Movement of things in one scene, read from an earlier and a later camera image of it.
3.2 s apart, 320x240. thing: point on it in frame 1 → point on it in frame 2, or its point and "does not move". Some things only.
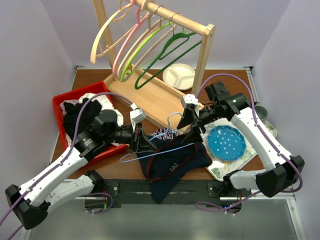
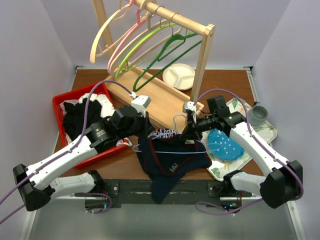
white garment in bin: x=106 y=104 does not move
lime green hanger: x=126 y=68 → x=156 y=28
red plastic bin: x=100 y=88 does not move
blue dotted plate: x=226 y=143 does not move
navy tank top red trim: x=164 y=165 does not move
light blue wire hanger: x=122 y=160 → x=173 y=133
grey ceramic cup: x=261 y=112 does not move
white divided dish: x=180 y=76 does not move
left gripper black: x=144 y=145 → x=147 y=127
